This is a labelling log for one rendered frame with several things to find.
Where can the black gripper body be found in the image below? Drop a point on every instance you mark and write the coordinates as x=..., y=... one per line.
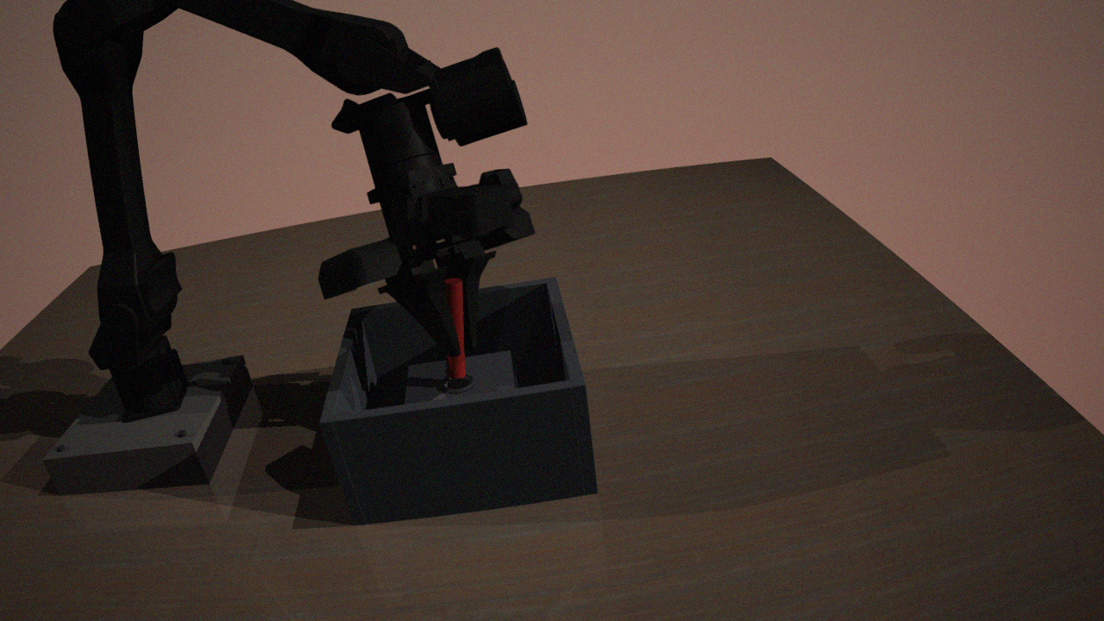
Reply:
x=394, y=258

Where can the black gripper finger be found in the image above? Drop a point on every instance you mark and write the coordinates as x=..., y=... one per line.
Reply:
x=469, y=271
x=423, y=297

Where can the red peg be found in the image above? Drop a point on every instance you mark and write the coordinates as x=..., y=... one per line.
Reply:
x=454, y=294

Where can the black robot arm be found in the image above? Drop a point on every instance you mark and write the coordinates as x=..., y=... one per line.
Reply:
x=99, y=43

